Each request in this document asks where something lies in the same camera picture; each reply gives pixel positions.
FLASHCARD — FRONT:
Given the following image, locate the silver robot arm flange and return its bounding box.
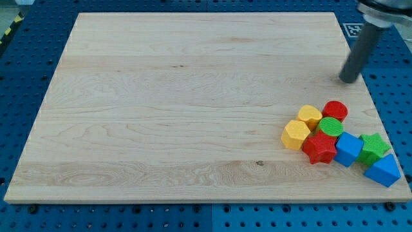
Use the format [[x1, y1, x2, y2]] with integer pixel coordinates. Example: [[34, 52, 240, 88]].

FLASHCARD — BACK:
[[357, 0, 411, 28]]

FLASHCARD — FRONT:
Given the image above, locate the light wooden board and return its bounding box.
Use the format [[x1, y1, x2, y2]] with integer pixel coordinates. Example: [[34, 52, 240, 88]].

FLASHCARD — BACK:
[[5, 12, 411, 204]]

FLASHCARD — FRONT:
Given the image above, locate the yellow hexagon block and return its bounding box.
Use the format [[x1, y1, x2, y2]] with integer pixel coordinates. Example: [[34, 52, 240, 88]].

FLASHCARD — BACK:
[[281, 120, 311, 150]]

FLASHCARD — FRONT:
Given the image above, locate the yellow heart block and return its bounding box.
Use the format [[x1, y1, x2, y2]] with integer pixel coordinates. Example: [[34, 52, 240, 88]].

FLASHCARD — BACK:
[[296, 104, 323, 131]]

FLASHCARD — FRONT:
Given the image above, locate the red star block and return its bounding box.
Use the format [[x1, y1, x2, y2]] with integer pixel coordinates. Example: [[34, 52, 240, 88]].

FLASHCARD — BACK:
[[302, 130, 337, 164]]

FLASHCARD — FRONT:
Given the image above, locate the green cylinder block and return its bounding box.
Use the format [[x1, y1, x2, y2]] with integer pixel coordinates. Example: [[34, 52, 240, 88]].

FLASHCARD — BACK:
[[315, 117, 344, 137]]

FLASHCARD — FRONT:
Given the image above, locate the red cylinder block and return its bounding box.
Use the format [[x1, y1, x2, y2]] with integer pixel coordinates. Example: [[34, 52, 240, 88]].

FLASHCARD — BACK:
[[322, 101, 348, 122]]

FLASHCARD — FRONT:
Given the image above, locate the blue cube block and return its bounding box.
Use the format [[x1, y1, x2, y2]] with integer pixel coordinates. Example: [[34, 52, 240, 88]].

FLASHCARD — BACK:
[[334, 132, 364, 167]]

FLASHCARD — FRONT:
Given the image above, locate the green star block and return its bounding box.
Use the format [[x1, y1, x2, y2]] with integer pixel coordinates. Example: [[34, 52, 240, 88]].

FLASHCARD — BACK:
[[356, 133, 391, 166]]

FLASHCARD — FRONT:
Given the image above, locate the white fiducial marker tag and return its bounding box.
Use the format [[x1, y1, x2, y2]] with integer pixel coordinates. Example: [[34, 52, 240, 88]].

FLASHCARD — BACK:
[[342, 23, 363, 38]]

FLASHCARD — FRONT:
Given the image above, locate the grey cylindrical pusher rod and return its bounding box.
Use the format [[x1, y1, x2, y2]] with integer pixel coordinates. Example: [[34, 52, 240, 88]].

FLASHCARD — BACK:
[[339, 22, 386, 84]]

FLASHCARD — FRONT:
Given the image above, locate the blue triangle block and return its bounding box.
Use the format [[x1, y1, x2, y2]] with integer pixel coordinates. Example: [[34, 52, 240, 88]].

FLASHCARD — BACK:
[[364, 153, 401, 188]]

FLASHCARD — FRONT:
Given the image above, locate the yellow black hazard tape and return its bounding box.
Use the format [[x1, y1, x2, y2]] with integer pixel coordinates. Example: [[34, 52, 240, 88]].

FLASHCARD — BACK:
[[1, 12, 24, 46]]

